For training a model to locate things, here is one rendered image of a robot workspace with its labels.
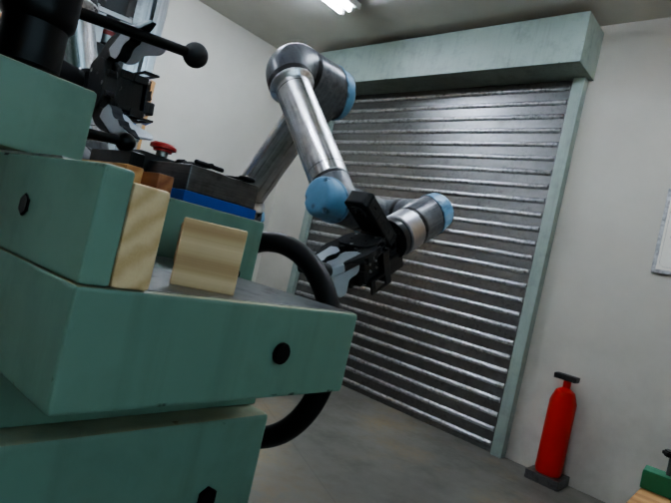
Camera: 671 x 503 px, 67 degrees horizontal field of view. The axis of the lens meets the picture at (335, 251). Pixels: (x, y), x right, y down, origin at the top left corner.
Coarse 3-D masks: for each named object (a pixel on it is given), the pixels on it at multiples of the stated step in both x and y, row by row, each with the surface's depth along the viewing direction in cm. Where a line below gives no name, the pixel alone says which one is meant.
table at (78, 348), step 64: (0, 256) 29; (0, 320) 27; (64, 320) 22; (128, 320) 24; (192, 320) 27; (256, 320) 31; (320, 320) 35; (64, 384) 23; (128, 384) 25; (192, 384) 28; (256, 384) 31; (320, 384) 36
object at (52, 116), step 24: (0, 72) 40; (24, 72) 41; (0, 96) 40; (24, 96) 41; (48, 96) 43; (72, 96) 44; (96, 96) 46; (0, 120) 40; (24, 120) 42; (48, 120) 43; (72, 120) 44; (0, 144) 41; (24, 144) 42; (48, 144) 43; (72, 144) 45
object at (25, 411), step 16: (0, 384) 28; (0, 400) 29; (16, 400) 29; (240, 400) 42; (0, 416) 29; (16, 416) 29; (32, 416) 30; (48, 416) 31; (64, 416) 31; (80, 416) 32; (96, 416) 33; (112, 416) 34
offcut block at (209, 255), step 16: (192, 224) 30; (208, 224) 30; (192, 240) 30; (208, 240) 31; (224, 240) 31; (240, 240) 31; (176, 256) 30; (192, 256) 30; (208, 256) 31; (224, 256) 31; (240, 256) 31; (176, 272) 30; (192, 272) 30; (208, 272) 31; (224, 272) 31; (208, 288) 31; (224, 288) 31
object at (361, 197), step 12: (360, 192) 78; (348, 204) 78; (360, 204) 76; (372, 204) 77; (360, 216) 79; (372, 216) 78; (384, 216) 80; (360, 228) 83; (372, 228) 81; (384, 228) 81
